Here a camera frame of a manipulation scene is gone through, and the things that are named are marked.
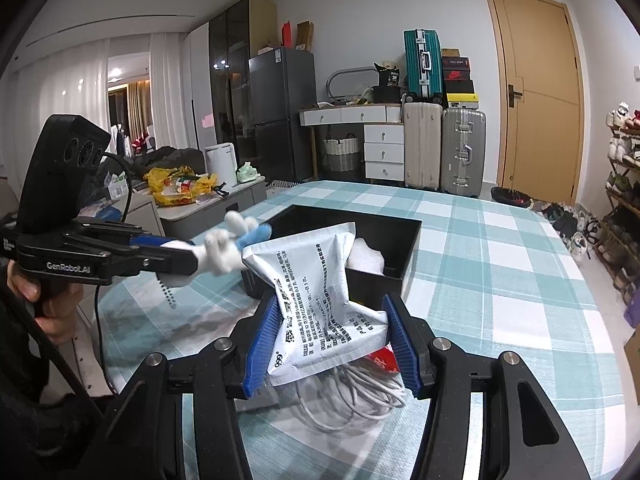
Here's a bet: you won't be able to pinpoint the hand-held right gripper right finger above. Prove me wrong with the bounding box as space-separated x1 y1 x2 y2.
381 292 593 480

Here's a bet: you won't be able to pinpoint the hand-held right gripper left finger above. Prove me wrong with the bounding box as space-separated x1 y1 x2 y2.
97 295 281 480

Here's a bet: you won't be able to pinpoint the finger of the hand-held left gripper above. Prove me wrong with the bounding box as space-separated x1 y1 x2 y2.
65 219 196 252
92 245 199 286

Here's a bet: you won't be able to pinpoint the small red packet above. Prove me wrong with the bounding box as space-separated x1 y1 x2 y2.
367 345 402 374

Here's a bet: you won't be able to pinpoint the white and blue plush toy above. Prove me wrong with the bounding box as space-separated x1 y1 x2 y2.
191 210 274 277

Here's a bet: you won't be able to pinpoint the white cable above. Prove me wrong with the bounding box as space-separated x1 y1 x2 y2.
272 356 409 434

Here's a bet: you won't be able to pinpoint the white printed medicine packet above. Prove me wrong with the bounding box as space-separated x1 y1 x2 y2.
241 221 404 387

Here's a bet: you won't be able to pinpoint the black cardboard box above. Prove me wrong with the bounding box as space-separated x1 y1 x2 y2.
240 204 424 307

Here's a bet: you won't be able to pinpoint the person's left forearm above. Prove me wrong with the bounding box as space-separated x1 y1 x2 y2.
0 280 121 480

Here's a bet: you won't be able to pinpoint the person's left hand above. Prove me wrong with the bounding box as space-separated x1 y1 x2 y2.
7 262 85 342

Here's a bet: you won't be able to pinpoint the yellow plastic bag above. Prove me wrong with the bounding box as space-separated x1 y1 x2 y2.
143 165 219 207

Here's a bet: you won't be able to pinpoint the grey side table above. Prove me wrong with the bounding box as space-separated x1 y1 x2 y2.
150 175 268 242

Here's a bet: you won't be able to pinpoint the dark clothes heap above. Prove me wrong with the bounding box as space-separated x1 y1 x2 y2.
132 145 206 181

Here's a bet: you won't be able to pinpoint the white foam padding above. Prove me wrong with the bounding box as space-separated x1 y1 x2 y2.
345 239 387 277

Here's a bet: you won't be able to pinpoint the white air purifier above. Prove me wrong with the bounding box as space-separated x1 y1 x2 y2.
204 142 239 189

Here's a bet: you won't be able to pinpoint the green tissue pack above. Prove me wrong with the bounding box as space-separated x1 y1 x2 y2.
235 161 265 185

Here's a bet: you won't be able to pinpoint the white sheer curtain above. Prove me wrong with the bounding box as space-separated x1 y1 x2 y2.
149 32 189 152

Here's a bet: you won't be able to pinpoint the white wardrobe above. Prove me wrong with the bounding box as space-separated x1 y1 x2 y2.
182 22 211 162

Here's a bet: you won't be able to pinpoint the dark glass cabinet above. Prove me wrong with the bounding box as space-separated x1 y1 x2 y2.
208 0 277 171

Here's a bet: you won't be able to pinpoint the round black shoe basket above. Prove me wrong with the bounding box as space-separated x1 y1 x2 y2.
490 186 534 209

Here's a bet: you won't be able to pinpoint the grey refrigerator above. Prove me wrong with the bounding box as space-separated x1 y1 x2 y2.
248 46 317 184

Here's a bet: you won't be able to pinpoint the white desk with drawers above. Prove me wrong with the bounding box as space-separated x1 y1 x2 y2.
299 104 405 184

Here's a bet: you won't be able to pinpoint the beige suitcase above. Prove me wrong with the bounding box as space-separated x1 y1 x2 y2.
402 101 444 191

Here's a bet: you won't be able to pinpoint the woven laundry basket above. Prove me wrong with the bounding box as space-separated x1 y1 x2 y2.
323 133 361 174

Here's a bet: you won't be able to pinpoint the silver suitcase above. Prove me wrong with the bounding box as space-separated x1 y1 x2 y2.
439 106 487 199

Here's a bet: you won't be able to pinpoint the scattered loose shoes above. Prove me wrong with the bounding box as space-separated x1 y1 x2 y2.
530 200 602 262

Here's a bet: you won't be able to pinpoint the open cardboard carton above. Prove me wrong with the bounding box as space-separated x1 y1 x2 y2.
622 330 640 407

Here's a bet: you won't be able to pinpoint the oval mirror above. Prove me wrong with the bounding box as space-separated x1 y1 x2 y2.
326 66 381 101

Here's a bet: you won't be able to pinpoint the black paper bag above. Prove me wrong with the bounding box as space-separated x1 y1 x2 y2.
373 62 404 89

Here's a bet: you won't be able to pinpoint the teal suitcase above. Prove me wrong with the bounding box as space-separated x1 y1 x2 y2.
403 29 444 106

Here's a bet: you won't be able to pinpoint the wooden shoe rack with shoes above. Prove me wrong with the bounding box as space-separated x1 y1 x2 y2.
602 102 640 301

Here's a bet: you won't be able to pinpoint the wooden door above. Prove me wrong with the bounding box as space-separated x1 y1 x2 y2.
483 0 586 206

